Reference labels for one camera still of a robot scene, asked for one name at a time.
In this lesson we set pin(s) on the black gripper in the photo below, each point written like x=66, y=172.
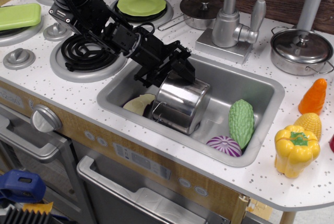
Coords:
x=157, y=59

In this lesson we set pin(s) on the stainless steel pot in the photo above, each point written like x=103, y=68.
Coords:
x=180, y=104

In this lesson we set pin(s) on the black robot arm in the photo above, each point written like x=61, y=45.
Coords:
x=101, y=35

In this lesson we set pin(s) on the grey toy sink basin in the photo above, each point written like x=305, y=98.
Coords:
x=228, y=85

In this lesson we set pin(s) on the lidded steel pot on counter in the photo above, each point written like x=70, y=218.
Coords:
x=300, y=52

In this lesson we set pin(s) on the halved toy eggplant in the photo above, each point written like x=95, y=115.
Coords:
x=140, y=105

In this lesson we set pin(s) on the back right burner under plate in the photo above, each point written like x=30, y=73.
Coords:
x=157, y=20

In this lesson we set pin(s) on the silver toy faucet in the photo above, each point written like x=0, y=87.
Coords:
x=229, y=39

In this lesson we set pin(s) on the lidded steel saucepan behind faucet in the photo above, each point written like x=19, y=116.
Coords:
x=198, y=14

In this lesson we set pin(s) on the green toy plate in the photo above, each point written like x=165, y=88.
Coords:
x=141, y=8

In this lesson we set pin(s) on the green toy bitter melon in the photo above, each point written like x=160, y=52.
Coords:
x=241, y=122

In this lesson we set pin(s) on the purple toy onion half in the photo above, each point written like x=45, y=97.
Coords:
x=225, y=145

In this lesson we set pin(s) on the front black coil burner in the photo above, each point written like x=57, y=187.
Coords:
x=78, y=59

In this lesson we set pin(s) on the silver stove knob left middle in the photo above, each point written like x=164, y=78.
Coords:
x=56, y=32

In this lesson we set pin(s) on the silver stove knob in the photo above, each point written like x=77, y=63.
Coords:
x=19, y=59
x=56, y=32

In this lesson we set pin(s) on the orange toy carrot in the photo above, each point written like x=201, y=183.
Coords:
x=314, y=99

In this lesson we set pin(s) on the yellow toy bell pepper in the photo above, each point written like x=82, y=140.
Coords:
x=296, y=148

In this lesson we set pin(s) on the yellow toy corn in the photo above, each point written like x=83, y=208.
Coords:
x=310, y=122

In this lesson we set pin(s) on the grey dishwasher door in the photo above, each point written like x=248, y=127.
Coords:
x=122, y=196

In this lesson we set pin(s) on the silver oven dial knob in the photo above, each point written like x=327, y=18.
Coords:
x=44, y=119

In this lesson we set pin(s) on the silver stove knob front left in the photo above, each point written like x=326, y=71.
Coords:
x=19, y=59

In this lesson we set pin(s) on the grey support pole right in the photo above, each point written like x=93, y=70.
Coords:
x=308, y=14

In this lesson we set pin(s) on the red toy at edge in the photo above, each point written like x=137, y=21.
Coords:
x=331, y=143

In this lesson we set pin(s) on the green rectangular lid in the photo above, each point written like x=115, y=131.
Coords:
x=20, y=16

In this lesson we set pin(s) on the blue clamp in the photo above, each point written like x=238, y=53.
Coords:
x=22, y=187

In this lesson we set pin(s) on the grey oven door handle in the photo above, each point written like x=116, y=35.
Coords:
x=43, y=147

